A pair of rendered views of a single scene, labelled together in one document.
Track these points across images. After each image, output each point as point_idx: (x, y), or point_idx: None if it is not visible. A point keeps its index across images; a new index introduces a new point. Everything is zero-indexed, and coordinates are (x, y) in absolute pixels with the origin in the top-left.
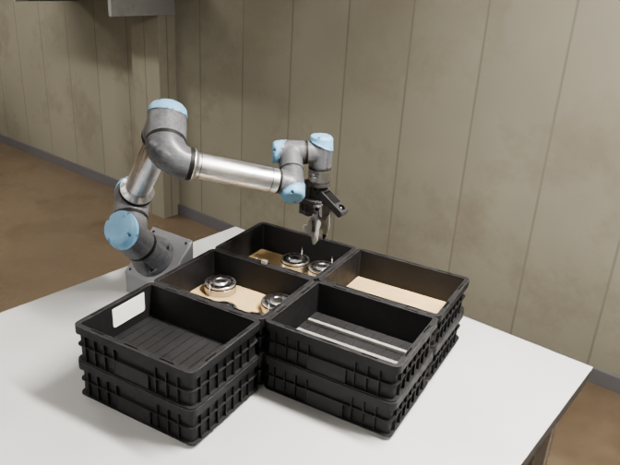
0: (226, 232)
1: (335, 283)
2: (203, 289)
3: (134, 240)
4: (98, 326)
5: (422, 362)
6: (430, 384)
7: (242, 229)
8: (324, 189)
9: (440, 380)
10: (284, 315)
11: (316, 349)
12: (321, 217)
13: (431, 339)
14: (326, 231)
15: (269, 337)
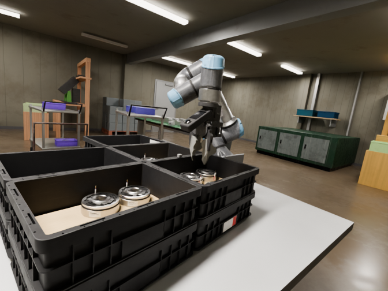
0: (335, 216)
1: (131, 164)
2: None
3: (204, 138)
4: (145, 141)
5: (3, 205)
6: (8, 266)
7: (350, 224)
8: (204, 109)
9: (0, 279)
10: (112, 155)
11: (69, 157)
12: (194, 134)
13: (7, 199)
14: (202, 155)
15: (104, 157)
